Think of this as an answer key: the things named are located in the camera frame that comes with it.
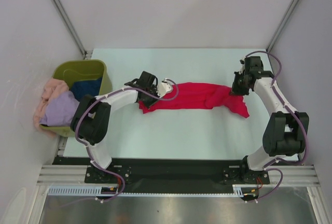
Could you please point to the red t shirt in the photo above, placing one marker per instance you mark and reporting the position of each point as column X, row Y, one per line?
column 194, row 95

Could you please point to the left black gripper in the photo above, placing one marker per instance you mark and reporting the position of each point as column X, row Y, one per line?
column 148, row 104

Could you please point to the left white cable duct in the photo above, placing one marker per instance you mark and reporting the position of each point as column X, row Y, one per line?
column 89, row 191

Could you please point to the aluminium front rail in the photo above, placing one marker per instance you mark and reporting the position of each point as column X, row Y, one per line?
column 293, row 176

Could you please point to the olive green plastic bin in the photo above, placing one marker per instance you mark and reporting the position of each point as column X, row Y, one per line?
column 73, row 71

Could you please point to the left aluminium corner post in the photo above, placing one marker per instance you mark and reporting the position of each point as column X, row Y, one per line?
column 70, row 27

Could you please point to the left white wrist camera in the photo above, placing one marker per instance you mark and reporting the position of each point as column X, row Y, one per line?
column 164, row 88

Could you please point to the right aluminium corner post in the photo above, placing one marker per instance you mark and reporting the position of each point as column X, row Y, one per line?
column 283, row 23

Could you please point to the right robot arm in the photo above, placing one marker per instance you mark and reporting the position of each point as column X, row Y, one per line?
column 286, row 131

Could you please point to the aluminium corner post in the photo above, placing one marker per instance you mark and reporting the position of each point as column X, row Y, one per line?
column 283, row 23
column 70, row 27

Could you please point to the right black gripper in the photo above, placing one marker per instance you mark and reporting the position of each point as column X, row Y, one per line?
column 235, row 90

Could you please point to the navy blue t shirt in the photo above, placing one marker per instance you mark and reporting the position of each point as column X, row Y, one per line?
column 82, row 88

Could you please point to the pink t shirt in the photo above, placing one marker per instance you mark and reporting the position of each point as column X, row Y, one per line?
column 52, row 89

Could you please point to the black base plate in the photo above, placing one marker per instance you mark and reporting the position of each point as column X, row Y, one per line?
column 173, row 176

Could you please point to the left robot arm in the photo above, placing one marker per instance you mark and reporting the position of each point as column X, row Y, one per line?
column 91, row 119

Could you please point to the lavender t shirt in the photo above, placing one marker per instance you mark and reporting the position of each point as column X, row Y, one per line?
column 60, row 111

